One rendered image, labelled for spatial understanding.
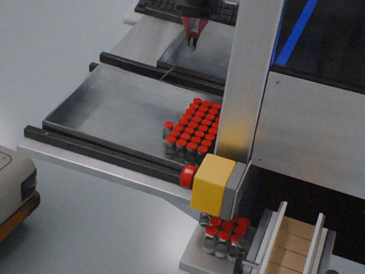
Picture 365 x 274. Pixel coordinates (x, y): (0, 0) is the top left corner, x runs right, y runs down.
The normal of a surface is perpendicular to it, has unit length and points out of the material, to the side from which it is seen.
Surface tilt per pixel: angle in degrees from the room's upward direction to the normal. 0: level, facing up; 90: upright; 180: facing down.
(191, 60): 0
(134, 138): 0
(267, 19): 90
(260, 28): 90
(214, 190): 90
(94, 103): 0
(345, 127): 90
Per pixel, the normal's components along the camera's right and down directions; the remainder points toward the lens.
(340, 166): -0.34, 0.54
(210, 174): 0.10, -0.79
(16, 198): 0.89, 0.34
